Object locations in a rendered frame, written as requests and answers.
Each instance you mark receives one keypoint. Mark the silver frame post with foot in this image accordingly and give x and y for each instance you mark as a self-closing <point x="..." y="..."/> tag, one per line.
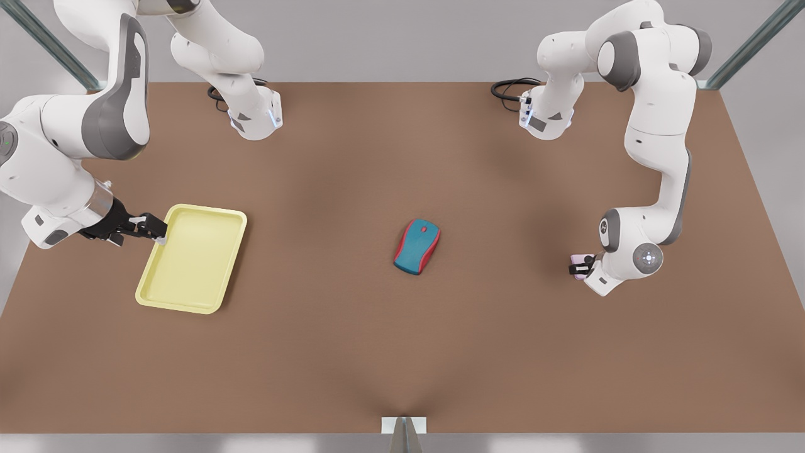
<point x="403" y="435"/>

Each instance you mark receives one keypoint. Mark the teal and red computer mouse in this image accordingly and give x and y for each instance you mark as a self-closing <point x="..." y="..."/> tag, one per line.
<point x="417" y="246"/>

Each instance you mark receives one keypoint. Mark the pale yellow rectangular tray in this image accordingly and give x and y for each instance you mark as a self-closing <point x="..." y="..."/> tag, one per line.
<point x="192" y="259"/>

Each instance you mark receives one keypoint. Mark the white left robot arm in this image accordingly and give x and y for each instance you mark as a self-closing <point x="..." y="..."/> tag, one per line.
<point x="654" y="126"/>

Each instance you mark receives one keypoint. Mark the small pink object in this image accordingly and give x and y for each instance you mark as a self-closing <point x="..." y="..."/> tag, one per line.
<point x="578" y="259"/>

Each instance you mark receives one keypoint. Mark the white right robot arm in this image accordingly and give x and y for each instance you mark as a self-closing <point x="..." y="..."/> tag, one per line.
<point x="56" y="145"/>

